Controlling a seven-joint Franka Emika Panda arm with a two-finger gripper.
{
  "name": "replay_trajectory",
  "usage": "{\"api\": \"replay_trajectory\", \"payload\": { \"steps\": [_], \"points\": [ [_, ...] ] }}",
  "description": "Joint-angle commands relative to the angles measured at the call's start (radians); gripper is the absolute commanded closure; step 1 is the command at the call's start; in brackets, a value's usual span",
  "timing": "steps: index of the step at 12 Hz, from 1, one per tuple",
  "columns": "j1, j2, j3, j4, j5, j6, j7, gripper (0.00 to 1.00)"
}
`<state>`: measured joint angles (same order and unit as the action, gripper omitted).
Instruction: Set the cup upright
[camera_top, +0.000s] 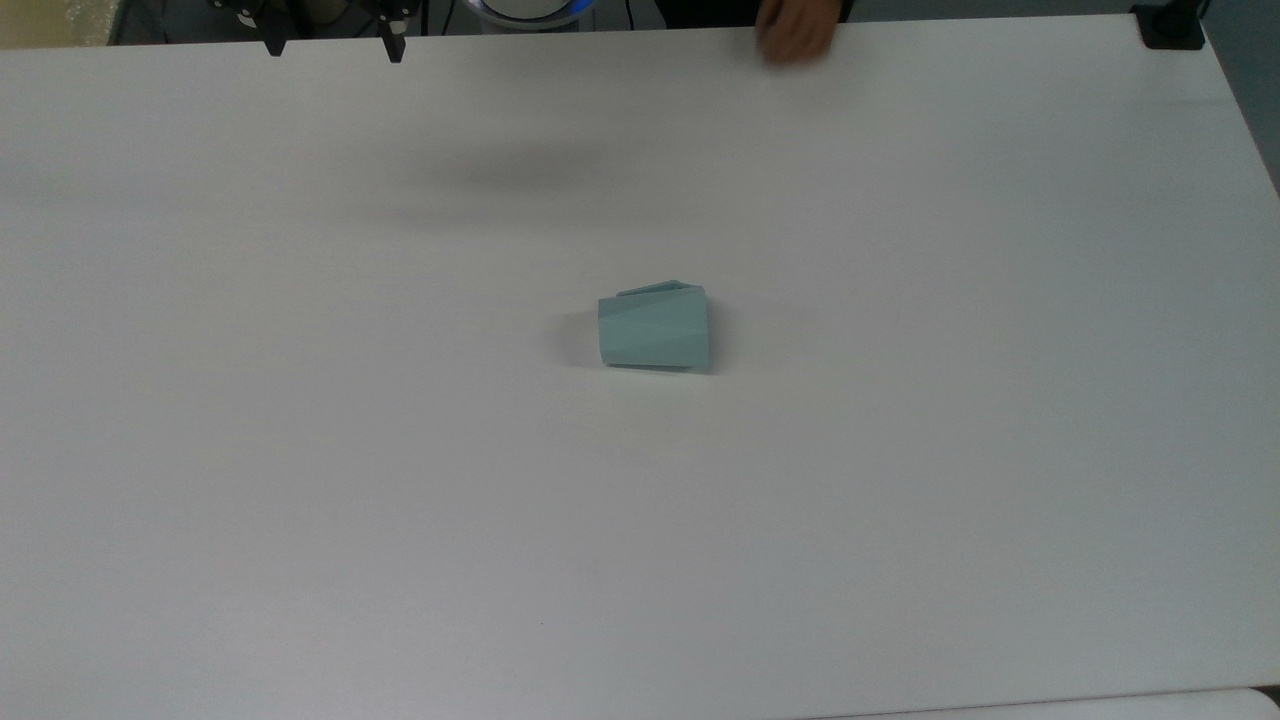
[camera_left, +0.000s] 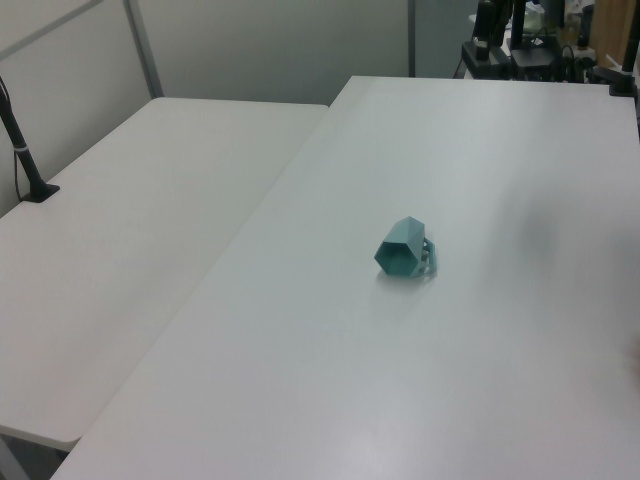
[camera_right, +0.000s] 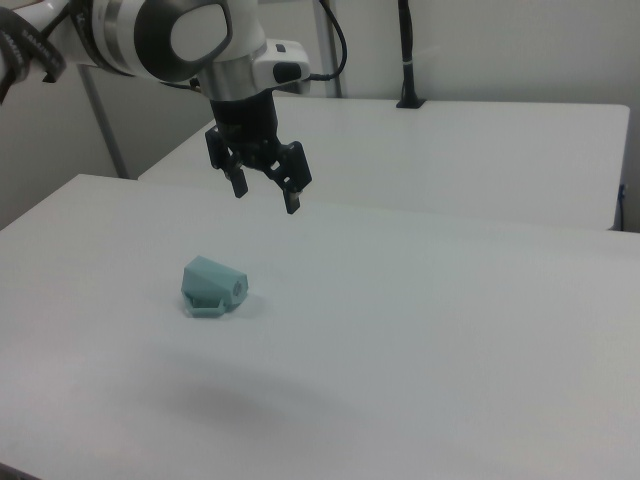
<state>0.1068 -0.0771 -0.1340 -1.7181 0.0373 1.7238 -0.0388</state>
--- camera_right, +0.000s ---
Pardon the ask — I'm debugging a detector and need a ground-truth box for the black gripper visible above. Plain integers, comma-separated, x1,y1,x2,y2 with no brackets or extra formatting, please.
205,93,314,216

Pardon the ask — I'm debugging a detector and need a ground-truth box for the teal faceted cup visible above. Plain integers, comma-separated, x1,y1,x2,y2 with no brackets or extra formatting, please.
179,254,250,319

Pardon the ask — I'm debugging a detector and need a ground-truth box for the black pole stand with clamp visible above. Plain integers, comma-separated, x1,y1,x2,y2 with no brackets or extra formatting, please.
395,0,427,110

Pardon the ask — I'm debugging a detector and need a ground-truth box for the white adjacent table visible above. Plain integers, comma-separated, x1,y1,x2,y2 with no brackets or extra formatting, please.
137,94,631,232

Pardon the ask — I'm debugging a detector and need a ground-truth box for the grey slim partition post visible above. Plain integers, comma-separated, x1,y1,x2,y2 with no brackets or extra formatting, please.
318,0,344,99

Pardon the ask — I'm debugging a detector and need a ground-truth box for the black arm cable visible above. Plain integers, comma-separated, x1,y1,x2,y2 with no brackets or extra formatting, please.
308,0,349,82

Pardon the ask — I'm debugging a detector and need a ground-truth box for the grey partition frame post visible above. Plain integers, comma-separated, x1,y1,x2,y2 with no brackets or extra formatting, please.
76,63,132,179

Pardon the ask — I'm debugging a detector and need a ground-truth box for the black velcro strap bundle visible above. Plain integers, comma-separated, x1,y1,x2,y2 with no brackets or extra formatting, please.
0,0,67,104

